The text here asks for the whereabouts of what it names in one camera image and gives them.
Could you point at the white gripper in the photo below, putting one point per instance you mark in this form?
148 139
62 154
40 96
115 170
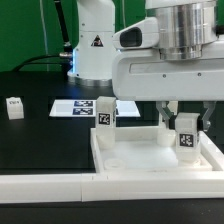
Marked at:
142 76

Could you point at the white square tabletop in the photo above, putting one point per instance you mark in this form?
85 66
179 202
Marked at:
136 150

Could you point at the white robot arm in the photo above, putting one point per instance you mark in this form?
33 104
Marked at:
176 53

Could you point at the white marker sheet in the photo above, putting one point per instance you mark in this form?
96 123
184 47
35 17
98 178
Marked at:
86 108

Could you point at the white L-shaped obstacle wall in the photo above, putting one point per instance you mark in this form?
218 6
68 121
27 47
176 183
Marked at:
95 187

